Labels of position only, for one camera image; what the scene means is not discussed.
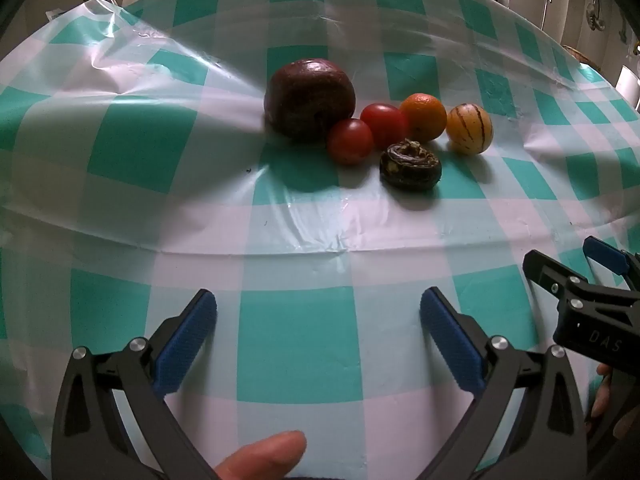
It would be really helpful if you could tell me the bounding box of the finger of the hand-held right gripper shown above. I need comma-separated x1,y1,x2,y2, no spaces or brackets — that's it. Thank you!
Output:
522,249,640,307
583,236,640,291

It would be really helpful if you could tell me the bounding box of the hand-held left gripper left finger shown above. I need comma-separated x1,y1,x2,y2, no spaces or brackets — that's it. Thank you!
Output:
50,288,219,480

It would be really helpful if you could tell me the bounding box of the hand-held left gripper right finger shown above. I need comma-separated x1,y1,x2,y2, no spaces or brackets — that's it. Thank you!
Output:
415,286,589,480

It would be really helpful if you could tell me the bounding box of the striped yellow pepino melon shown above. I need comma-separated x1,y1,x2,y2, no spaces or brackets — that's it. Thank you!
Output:
446,103,495,156

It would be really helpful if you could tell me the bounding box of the dark water chestnut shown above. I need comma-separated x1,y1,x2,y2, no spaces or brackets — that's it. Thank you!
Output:
379,139,443,192

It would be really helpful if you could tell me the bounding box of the orange mandarin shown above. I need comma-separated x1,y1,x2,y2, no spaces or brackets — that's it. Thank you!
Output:
399,93,447,142

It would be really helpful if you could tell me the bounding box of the red tomato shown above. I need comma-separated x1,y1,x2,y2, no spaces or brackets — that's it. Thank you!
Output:
360,103,407,150
327,118,375,166

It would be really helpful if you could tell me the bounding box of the large dark red fruit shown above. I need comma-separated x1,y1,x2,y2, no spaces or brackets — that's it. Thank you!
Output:
263,59,357,143

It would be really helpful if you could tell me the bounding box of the person's right hand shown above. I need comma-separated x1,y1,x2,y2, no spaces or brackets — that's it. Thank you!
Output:
591,363,616,431

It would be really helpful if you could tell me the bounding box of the person's left hand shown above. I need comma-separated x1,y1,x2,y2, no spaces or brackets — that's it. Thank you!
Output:
214,430,307,480

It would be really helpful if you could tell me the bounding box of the teal white checked tablecloth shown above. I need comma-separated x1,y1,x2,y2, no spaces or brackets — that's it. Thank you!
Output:
0,0,640,480

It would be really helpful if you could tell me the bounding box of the woven basket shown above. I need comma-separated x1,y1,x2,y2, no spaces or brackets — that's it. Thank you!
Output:
562,45,603,73

